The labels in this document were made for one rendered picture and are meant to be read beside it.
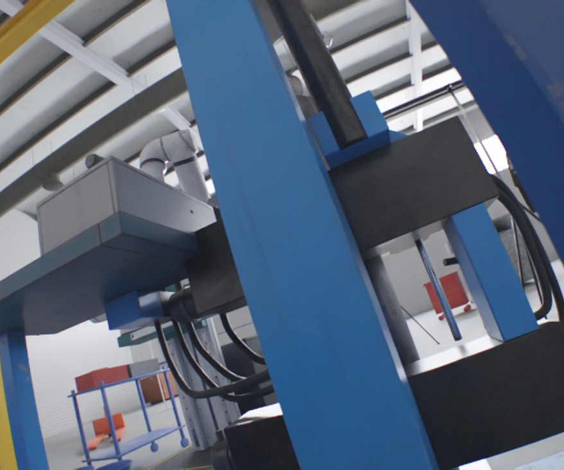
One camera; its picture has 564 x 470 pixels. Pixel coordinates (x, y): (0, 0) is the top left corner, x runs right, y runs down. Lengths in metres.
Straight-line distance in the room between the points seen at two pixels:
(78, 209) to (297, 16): 0.67
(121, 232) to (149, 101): 6.50
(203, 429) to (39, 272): 1.52
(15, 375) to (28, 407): 0.10
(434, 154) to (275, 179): 0.38
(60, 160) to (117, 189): 7.69
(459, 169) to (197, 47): 0.60
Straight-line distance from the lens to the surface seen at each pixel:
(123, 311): 1.07
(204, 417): 2.12
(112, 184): 0.72
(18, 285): 0.89
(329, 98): 0.78
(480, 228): 0.75
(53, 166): 8.53
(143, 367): 3.97
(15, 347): 1.27
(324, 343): 0.51
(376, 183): 0.76
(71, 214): 0.78
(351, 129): 0.73
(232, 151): 0.61
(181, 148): 1.64
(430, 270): 0.94
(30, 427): 1.26
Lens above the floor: 0.76
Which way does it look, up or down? 15 degrees up
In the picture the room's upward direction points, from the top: 19 degrees counter-clockwise
